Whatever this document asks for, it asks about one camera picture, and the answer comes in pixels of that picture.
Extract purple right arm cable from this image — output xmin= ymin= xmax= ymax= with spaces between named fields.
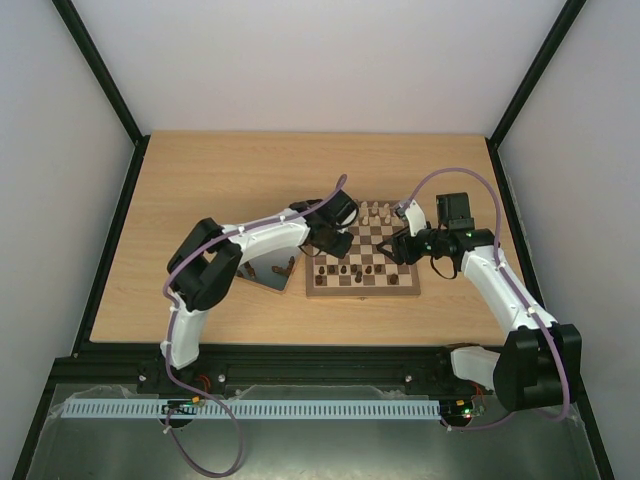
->
xmin=399 ymin=167 xmax=572 ymax=433

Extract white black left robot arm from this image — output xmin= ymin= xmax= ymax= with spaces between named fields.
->
xmin=160 ymin=189 xmax=359 ymax=370

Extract black aluminium frame rail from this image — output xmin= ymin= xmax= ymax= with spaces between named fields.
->
xmin=46 ymin=344 xmax=477 ymax=398

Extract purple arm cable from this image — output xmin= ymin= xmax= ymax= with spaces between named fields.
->
xmin=399 ymin=167 xmax=572 ymax=433
xmin=162 ymin=173 xmax=349 ymax=476

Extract wooden chess board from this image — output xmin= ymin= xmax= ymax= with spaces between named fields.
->
xmin=305 ymin=200 xmax=421 ymax=298

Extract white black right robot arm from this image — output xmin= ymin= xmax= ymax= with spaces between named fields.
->
xmin=377 ymin=193 xmax=582 ymax=412

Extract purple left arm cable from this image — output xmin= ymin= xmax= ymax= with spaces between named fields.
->
xmin=162 ymin=173 xmax=349 ymax=476

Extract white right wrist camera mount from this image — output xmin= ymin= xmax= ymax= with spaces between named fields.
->
xmin=395 ymin=200 xmax=427 ymax=237

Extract metal tin tray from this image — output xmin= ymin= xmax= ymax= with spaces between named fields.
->
xmin=236 ymin=247 xmax=302 ymax=293

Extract light blue slotted cable duct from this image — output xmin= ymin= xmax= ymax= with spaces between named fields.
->
xmin=61 ymin=399 xmax=441 ymax=421

